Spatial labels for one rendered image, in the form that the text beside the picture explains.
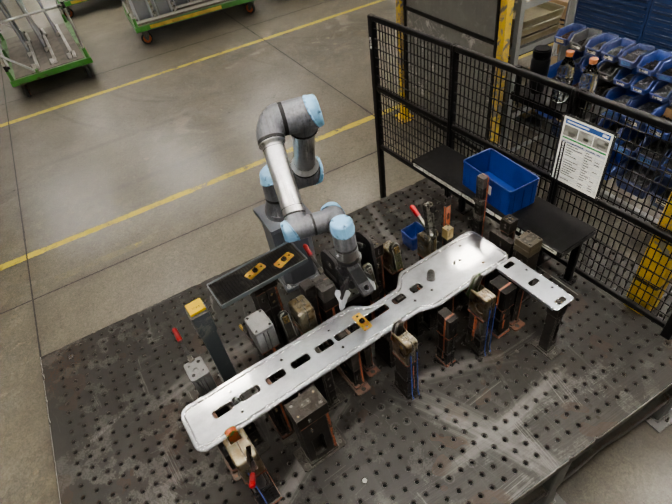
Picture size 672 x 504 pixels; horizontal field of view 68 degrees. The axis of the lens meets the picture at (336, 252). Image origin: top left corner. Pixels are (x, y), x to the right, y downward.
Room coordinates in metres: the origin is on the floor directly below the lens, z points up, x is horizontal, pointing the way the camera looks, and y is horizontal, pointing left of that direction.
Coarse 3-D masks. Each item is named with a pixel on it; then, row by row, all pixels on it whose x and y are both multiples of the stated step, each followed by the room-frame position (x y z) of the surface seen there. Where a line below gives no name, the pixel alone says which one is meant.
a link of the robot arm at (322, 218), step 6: (330, 204) 1.32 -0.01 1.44; (336, 204) 1.32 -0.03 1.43; (324, 210) 1.29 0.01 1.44; (330, 210) 1.29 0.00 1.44; (336, 210) 1.28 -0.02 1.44; (342, 210) 1.30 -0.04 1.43; (318, 216) 1.27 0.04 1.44; (324, 216) 1.27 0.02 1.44; (330, 216) 1.26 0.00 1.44; (318, 222) 1.25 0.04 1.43; (324, 222) 1.25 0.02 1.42; (318, 228) 1.24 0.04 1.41; (324, 228) 1.24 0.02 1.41; (318, 234) 1.25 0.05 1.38
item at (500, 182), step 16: (464, 160) 1.83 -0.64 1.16; (480, 160) 1.87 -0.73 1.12; (496, 160) 1.85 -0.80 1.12; (464, 176) 1.82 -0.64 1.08; (496, 176) 1.84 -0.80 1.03; (512, 176) 1.75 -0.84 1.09; (528, 176) 1.67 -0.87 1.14; (496, 192) 1.63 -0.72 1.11; (512, 192) 1.56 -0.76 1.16; (528, 192) 1.60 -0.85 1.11; (496, 208) 1.62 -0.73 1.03; (512, 208) 1.57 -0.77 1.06
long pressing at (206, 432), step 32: (448, 256) 1.41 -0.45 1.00; (480, 256) 1.38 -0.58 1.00; (448, 288) 1.24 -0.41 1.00; (352, 320) 1.17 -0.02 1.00; (384, 320) 1.14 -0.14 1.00; (288, 352) 1.07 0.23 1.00; (352, 352) 1.03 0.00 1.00; (224, 384) 0.98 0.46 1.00; (256, 384) 0.96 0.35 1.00; (288, 384) 0.94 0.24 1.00; (192, 416) 0.88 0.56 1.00; (224, 416) 0.86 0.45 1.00; (256, 416) 0.84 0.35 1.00
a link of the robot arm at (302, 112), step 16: (304, 96) 1.61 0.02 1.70; (288, 112) 1.55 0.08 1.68; (304, 112) 1.55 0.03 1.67; (320, 112) 1.56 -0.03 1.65; (288, 128) 1.53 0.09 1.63; (304, 128) 1.55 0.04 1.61; (304, 144) 1.62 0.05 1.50; (304, 160) 1.67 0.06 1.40; (320, 160) 1.79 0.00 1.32; (304, 176) 1.71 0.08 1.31; (320, 176) 1.74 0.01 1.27
